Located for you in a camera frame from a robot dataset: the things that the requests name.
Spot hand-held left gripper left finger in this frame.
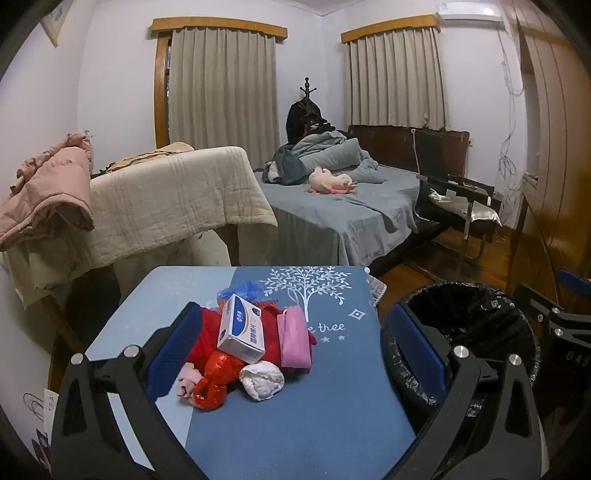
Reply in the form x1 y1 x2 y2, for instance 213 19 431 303
51 302 218 480

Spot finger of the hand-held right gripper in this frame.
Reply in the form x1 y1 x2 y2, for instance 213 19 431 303
555 268 591 300
514 282 591 326

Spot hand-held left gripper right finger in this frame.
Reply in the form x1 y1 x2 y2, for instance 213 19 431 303
382 302 543 480

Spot grey sock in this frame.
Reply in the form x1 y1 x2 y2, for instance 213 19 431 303
178 364 204 400

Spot red cloth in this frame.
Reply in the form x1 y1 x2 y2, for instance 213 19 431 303
187 302 319 370

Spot shiny red plastic bag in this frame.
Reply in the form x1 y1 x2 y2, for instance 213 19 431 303
193 351 245 411

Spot black bag-lined trash bin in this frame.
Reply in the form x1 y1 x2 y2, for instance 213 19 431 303
385 281 541 435

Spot white and blue box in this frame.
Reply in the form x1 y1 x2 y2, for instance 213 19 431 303
217 293 266 364

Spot blue plastic bag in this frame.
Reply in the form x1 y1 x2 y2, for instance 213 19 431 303
217 279 264 305

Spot pink packet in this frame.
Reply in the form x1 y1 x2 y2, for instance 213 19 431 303
277 307 312 370

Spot grey quilted table cover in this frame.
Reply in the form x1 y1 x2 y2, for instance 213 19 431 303
367 272 389 308

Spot blue tree-print tablecloth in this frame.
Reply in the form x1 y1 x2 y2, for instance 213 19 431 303
85 265 419 480

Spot brown wooden table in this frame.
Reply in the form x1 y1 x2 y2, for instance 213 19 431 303
39 295 88 384

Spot silver cushion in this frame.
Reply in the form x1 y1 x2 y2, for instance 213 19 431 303
428 188 502 227

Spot white printed paper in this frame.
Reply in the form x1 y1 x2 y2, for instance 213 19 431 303
21 387 61 467

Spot wooden wardrobe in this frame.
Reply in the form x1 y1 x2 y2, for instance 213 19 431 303
503 0 591 296

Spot beige blanket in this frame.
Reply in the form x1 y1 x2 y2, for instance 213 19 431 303
9 147 278 305

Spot bed with grey sheet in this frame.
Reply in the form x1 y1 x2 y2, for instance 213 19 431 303
249 161 444 278

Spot pink plush toy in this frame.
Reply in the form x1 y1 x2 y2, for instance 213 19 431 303
308 167 358 195

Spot tan folded cloth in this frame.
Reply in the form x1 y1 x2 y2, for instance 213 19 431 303
104 142 195 174

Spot pink jacket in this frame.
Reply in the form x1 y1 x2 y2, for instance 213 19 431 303
0 133 95 252

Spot wooden headboard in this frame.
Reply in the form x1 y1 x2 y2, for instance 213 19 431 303
347 124 472 178

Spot grey duvet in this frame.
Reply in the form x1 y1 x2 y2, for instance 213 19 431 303
277 130 386 185

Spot dark clothes pile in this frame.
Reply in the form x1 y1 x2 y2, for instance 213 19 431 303
263 150 308 186

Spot black coat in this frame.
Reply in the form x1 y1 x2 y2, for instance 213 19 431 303
286 99 331 144

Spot narrow beige curtain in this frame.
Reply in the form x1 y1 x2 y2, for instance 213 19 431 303
348 28 451 131

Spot wide beige curtain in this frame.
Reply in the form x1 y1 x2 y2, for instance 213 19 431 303
167 25 280 153

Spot white air conditioner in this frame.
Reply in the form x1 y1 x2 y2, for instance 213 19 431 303
436 0 506 24

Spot short wooden curtain pelmet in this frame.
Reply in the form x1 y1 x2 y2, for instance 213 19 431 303
341 14 441 44

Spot long wooden curtain pelmet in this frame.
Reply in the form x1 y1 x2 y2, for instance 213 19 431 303
152 17 289 40

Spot hanging wall cables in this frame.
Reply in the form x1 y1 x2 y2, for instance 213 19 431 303
496 23 527 217

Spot black metal-frame chair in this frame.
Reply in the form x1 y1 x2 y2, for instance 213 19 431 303
413 128 504 278

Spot wooden window frame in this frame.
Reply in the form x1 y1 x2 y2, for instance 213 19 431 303
154 32 174 148

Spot framed wall picture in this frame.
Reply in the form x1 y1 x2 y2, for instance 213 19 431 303
39 0 75 47

